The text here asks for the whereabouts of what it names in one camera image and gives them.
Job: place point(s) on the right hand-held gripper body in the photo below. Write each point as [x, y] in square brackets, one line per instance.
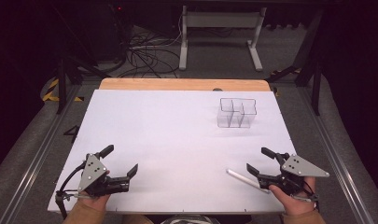
[298, 168]

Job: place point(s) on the person's left hand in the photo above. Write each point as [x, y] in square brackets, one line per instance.
[95, 202]

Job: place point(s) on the black box with red light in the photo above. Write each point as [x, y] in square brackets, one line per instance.
[110, 31]

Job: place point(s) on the yellow black hazard tape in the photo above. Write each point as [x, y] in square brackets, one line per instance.
[51, 90]
[278, 74]

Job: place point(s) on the white metal stand frame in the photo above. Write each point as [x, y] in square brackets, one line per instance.
[221, 20]

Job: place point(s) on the metal floor rail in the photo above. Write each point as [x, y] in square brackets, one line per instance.
[336, 155]
[37, 155]

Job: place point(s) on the clear acrylic organizer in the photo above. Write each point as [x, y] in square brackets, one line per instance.
[236, 113]

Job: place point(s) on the white table cover board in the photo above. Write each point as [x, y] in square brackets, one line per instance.
[177, 149]

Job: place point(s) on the black tripod stand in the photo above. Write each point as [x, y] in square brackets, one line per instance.
[311, 68]
[68, 71]

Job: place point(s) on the white pen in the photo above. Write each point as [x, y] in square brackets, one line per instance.
[239, 177]

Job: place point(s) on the person's right hand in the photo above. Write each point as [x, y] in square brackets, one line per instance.
[297, 202]

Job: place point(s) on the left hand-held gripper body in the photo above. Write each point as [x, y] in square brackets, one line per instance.
[91, 171]

